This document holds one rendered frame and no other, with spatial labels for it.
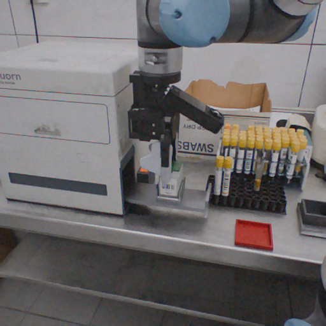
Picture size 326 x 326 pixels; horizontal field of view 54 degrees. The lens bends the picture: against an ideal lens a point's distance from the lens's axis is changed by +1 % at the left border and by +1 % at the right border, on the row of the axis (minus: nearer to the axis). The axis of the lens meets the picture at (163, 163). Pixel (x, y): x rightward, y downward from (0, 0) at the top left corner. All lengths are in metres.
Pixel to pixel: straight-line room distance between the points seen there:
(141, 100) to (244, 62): 0.64
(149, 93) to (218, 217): 0.29
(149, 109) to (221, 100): 0.57
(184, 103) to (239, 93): 0.57
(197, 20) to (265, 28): 0.11
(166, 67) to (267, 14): 0.16
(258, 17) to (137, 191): 0.40
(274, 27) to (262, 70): 0.68
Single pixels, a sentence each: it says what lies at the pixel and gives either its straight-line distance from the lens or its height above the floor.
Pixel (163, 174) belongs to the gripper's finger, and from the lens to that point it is 0.59.
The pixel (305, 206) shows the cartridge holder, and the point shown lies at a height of 0.91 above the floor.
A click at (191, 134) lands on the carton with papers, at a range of 0.87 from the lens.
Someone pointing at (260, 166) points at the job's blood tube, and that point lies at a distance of 0.71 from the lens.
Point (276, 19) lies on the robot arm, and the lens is 0.48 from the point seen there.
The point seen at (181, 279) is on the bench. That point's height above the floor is 0.27.
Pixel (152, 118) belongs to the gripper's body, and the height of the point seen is 1.09.
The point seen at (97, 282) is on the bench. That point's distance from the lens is 1.38.
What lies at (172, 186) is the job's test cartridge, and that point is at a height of 0.95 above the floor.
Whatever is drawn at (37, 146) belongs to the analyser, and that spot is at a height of 1.02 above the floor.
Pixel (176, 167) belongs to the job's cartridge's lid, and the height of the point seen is 0.98.
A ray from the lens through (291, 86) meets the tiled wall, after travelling 1.19.
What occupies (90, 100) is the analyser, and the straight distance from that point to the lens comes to 0.58.
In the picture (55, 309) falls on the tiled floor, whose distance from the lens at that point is 1.69.
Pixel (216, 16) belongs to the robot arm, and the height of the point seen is 1.26.
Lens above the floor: 1.29
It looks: 28 degrees down
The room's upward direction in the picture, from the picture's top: straight up
